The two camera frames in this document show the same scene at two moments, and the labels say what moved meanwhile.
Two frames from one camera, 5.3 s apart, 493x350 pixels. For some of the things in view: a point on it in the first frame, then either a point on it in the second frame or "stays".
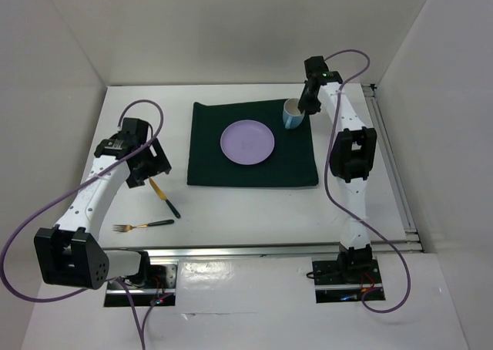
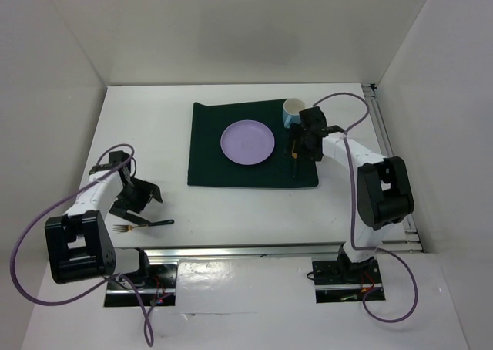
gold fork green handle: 129,227 stays
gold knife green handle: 165,198 -> 294,157
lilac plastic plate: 247,142 stays
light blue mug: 292,116 stays
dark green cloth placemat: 247,144 stays
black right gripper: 303,104 -> 313,155
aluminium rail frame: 412,243 stays
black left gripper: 158,164 -> 146,190
